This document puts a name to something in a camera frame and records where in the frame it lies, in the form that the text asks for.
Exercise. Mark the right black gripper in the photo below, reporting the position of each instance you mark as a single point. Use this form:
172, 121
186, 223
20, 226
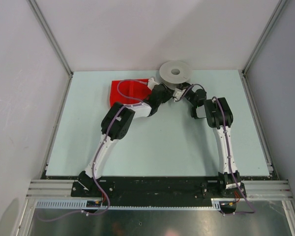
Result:
185, 85

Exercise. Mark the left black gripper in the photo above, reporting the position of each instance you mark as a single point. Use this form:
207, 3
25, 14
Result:
168, 93

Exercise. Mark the white plastic spool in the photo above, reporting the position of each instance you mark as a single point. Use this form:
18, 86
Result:
174, 73

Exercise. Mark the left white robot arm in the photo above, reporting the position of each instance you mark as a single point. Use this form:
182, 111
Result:
115, 126

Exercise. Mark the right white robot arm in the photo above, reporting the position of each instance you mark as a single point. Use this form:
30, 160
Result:
219, 118

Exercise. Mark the red two-compartment bin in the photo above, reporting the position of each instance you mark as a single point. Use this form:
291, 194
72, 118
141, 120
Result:
128, 91

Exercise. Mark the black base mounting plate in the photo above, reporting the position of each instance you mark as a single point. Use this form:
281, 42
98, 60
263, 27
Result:
157, 191

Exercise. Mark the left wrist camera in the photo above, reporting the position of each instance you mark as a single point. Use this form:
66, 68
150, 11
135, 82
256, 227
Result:
151, 83

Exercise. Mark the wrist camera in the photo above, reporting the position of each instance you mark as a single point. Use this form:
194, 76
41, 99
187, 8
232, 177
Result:
178, 94
151, 83

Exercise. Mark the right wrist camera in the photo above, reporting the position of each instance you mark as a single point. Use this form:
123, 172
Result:
178, 94

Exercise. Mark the right aluminium frame post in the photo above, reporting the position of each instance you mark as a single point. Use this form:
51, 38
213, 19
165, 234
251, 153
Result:
278, 11

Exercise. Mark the aluminium frame post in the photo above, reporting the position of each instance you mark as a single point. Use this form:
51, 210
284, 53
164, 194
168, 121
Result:
38, 14
278, 11

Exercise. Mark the left aluminium frame post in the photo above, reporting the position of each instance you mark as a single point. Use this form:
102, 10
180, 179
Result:
38, 14

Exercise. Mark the grey slotted cable duct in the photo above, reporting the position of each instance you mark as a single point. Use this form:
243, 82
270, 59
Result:
212, 204

